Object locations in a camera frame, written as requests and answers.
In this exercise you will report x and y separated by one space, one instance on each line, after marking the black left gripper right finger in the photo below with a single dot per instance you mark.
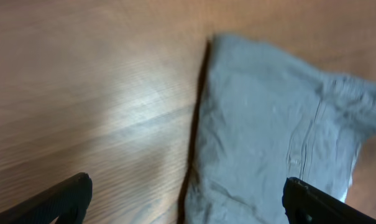
305 204

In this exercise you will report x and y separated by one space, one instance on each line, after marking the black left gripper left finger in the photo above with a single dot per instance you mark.
66 202

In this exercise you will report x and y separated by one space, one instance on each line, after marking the grey shorts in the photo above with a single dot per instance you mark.
265 116

